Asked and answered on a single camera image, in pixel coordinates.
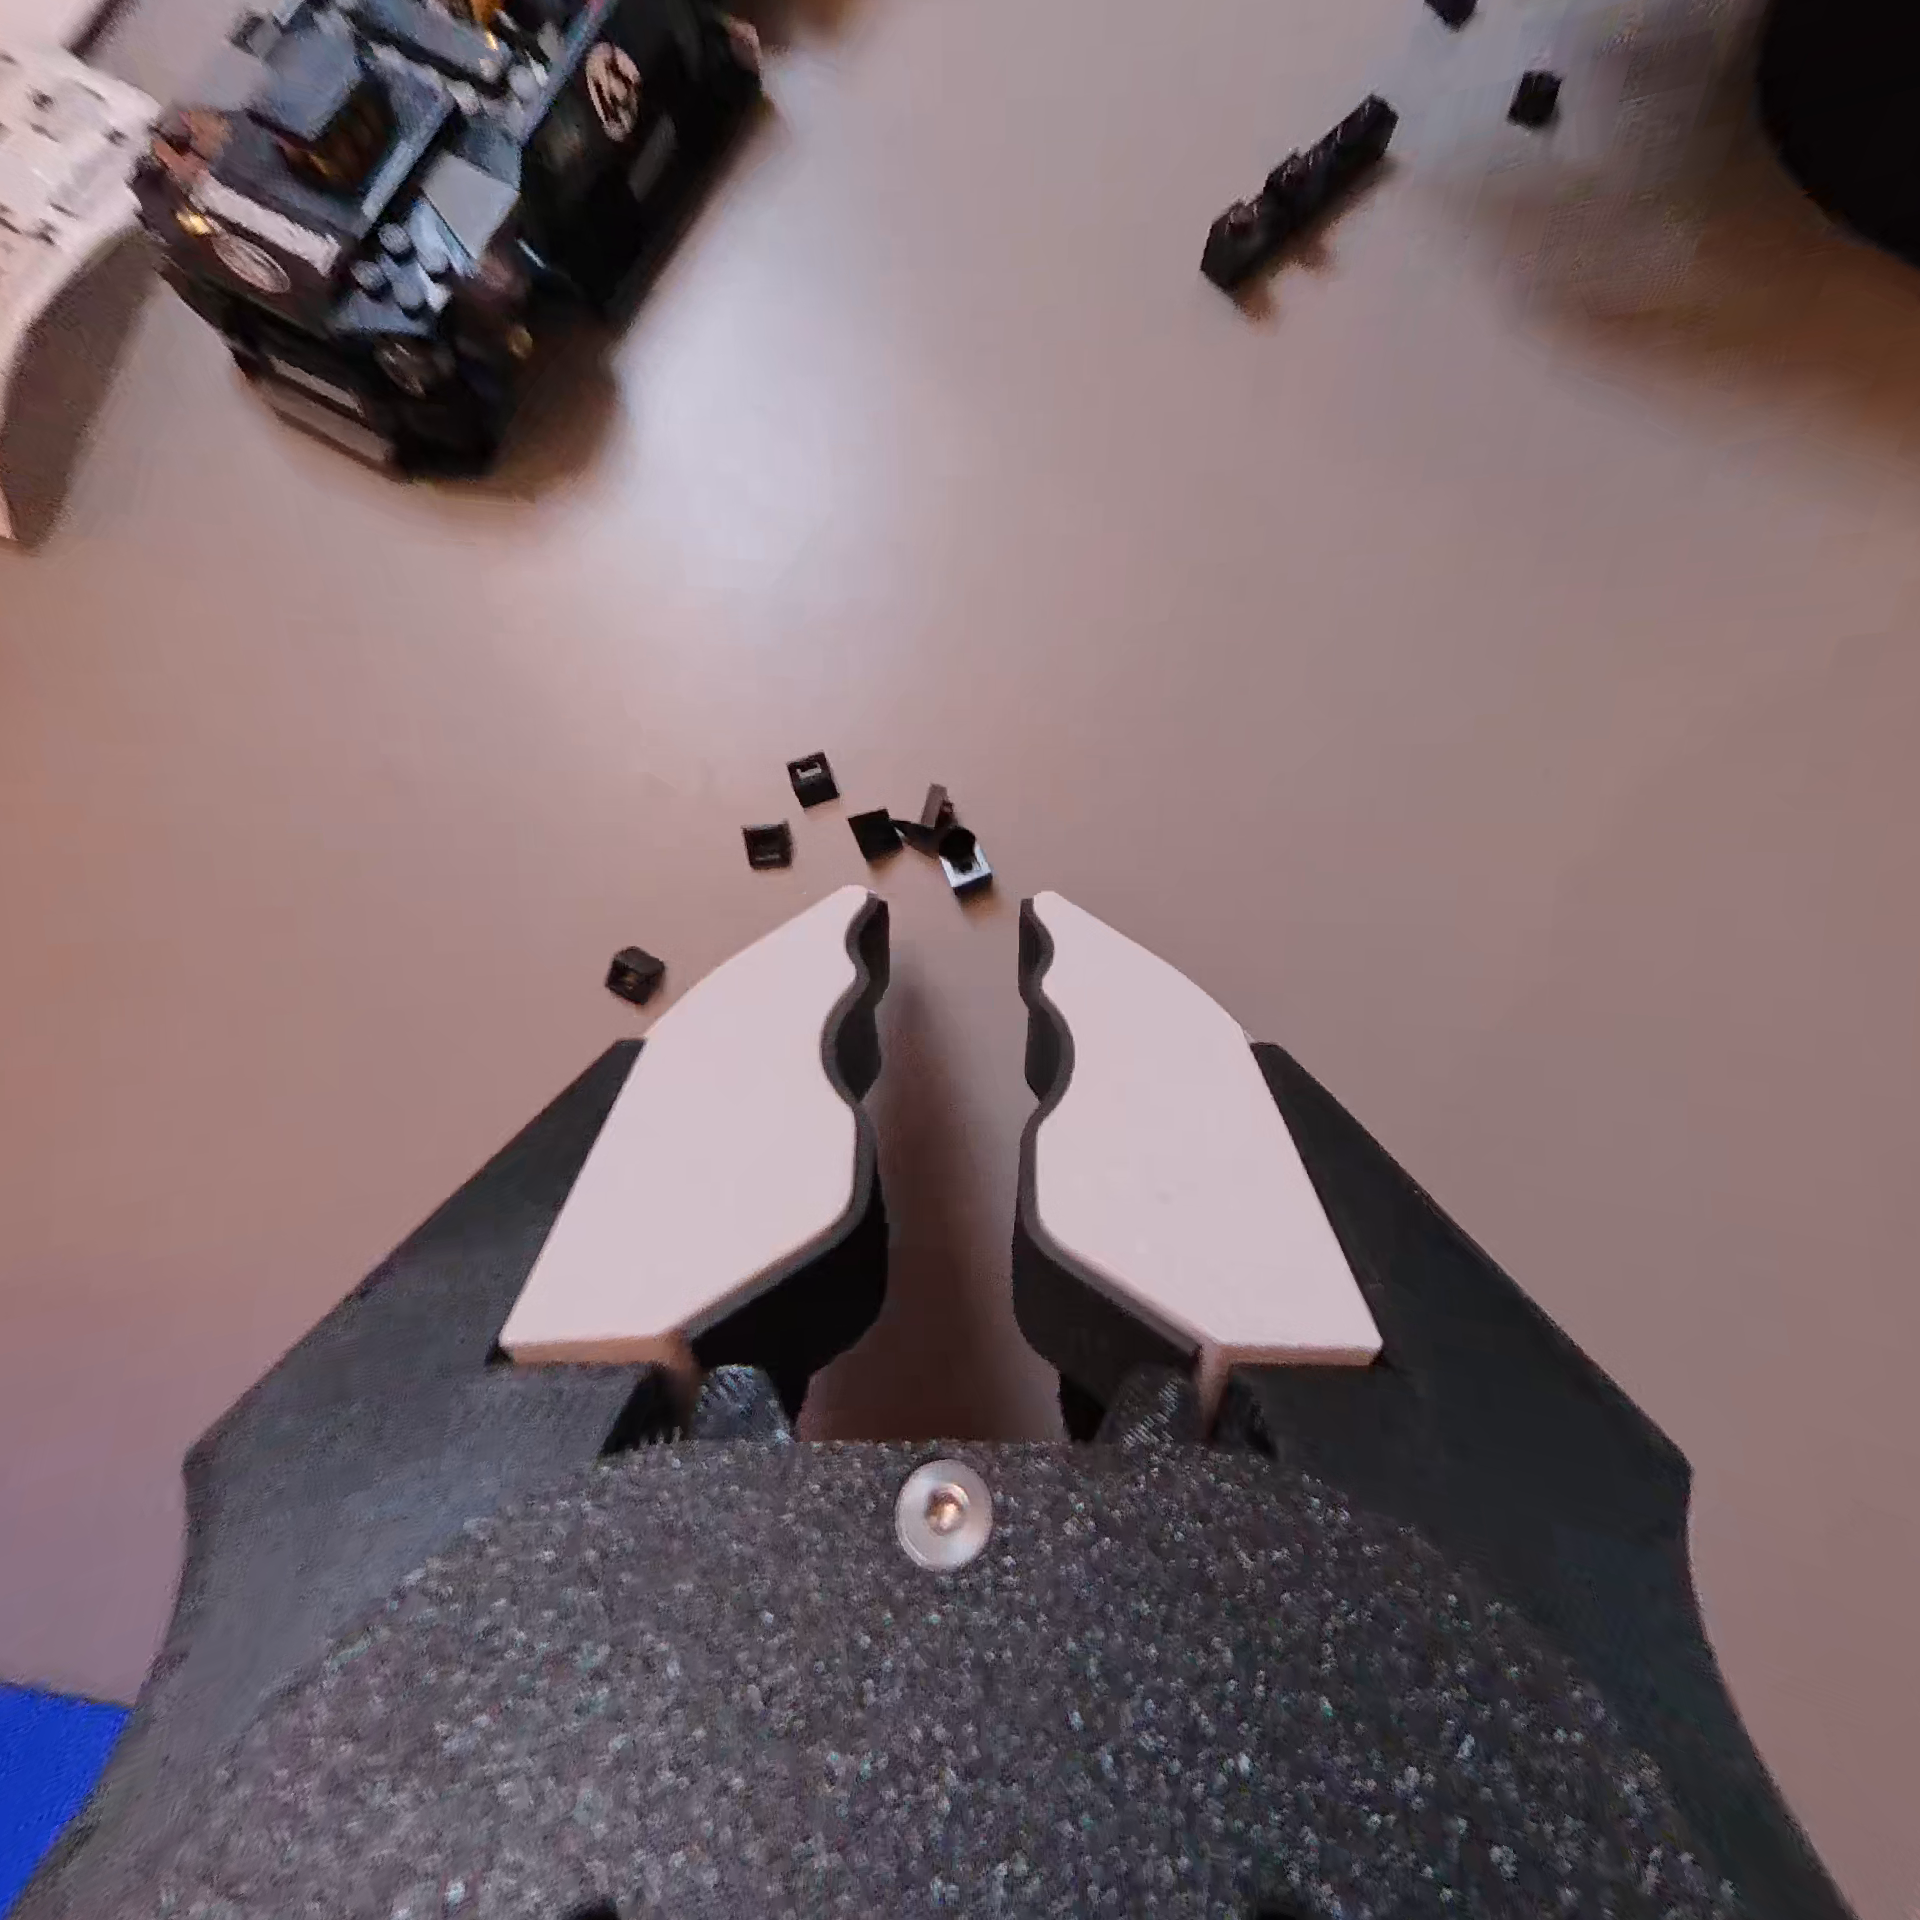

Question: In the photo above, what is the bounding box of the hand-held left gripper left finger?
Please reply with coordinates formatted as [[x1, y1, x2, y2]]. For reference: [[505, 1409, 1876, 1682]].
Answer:
[[493, 886, 894, 1381]]

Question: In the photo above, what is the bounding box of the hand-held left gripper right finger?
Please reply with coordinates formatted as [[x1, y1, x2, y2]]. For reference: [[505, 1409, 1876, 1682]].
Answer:
[[1016, 886, 1386, 1432]]

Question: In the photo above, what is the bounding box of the cluster of small black tiles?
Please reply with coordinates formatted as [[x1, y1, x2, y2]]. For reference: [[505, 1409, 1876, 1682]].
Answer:
[[606, 749, 1003, 1009]]

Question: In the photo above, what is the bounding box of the blue plastic bin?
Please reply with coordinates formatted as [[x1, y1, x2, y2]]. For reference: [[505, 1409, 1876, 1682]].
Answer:
[[0, 1682, 144, 1898]]

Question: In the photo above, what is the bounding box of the black long lego plate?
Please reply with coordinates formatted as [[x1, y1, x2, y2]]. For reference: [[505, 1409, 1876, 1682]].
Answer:
[[1198, 96, 1403, 292]]

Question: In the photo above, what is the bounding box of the black lego car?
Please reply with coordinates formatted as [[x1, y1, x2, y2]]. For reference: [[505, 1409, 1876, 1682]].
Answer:
[[131, 0, 772, 474]]

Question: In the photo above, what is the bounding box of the white booklet stand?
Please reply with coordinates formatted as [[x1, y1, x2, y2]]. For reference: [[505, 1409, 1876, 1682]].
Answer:
[[0, 46, 166, 549]]

